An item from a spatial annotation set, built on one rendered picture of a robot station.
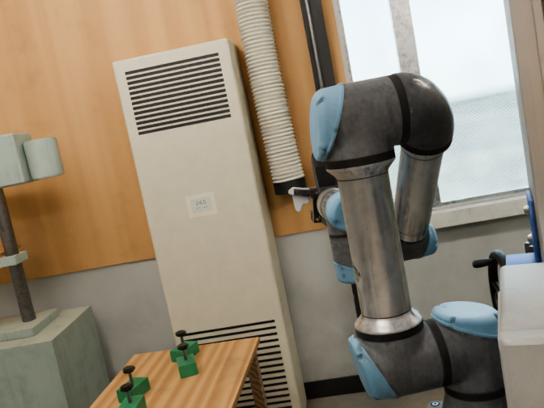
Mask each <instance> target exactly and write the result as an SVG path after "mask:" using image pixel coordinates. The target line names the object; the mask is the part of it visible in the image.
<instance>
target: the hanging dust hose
mask: <svg viewBox="0 0 544 408"><path fill-rule="evenodd" d="M233 1H234V2H235V3H234V5H235V6H236V7H235V9H236V13H237V15H236V17H237V18H238V19H237V21H239V23H238V25H240V26H239V27H238V28H239V29H240V30H239V32H240V36H242V37H241V38H240V39H241V40H242V42H241V44H243V46H242V47H243V48H244V49H243V51H244V52H245V53H244V55H245V57H244V59H246V61H245V62H246V63H248V64H247V65H246V66H247V67H248V68H247V70H249V72H248V73H247V74H250V75H249V78H250V80H249V81H250V82H251V83H250V84H249V85H251V89H253V90H252V91H251V92H252V93H254V94H253V96H254V98H253V99H254V100H256V101H255V102H254V104H256V105H255V108H257V109H256V110H255V111H258V113H257V115H259V116H258V117H257V118H258V119H260V120H259V121H258V122H261V123H260V124H259V126H261V128H260V130H262V131H261V133H262V134H263V135H262V137H264V138H263V139H262V140H264V142H263V143H264V144H266V145H265V146H264V147H265V148H266V149H265V151H268V152H267V153H266V155H268V156H267V157H266V158H267V159H268V161H267V162H270V163H269V164H268V165H270V169H272V170H271V171H270V172H271V173H272V174H271V176H273V178H272V180H274V181H273V185H274V192H275V194H276V195H284V194H289V193H288V190H289V189H291V188H292V187H296V188H307V184H306V180H305V176H304V174H302V173H303V172H304V171H303V170H302V169H303V168H302V167H300V166H301V165H302V164H301V163H300V162H301V160H300V159H299V158H300V156H298V155H299V154H300V153H298V152H297V151H298V149H296V148H297V147H298V146H296V143H297V142H295V140H296V138H294V137H295V135H294V133H295V132H294V131H292V130H293V129H294V128H292V126H293V125H292V124H291V123H292V121H291V120H290V119H291V117H289V116H290V115H291V114H290V113H289V111H290V110H289V109H288V108H289V106H287V104H288V103H287V102H286V101H287V99H286V98H285V97H286V95H284V94H285V93H286V92H285V91H284V89H285V88H284V87H283V86H284V84H282V82H283V81H282V80H281V79H282V78H283V77H282V76H280V75H281V74H282V73H280V71H281V70H280V69H279V68H280V66H279V65H278V64H279V63H280V62H277V60H278V59H279V58H277V56H278V54H277V52H278V51H277V50H276V49H277V47H275V45H276V43H274V42H275V39H273V38H274V35H273V34H274V32H272V30H273V28H272V26H273V25H272V24H271V22H272V21H271V20H270V19H271V17H270V16H269V15H270V12H269V11H270V9H268V7H269V5H267V4H268V1H266V0H233Z"/></svg>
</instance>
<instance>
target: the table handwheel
mask: <svg viewBox="0 0 544 408"><path fill-rule="evenodd" d="M489 258H493V261H494V264H493V265H489V266H488V280H489V287H490V292H491V300H492V304H493V308H494V309H496V310H497V311H498V292H499V291H500V285H499V278H498V263H499V266H500V268H501V267H502V266H505V265H506V255H505V254H504V253H503V252H502V251H500V250H494V251H492V252H491V254H490V256H489Z"/></svg>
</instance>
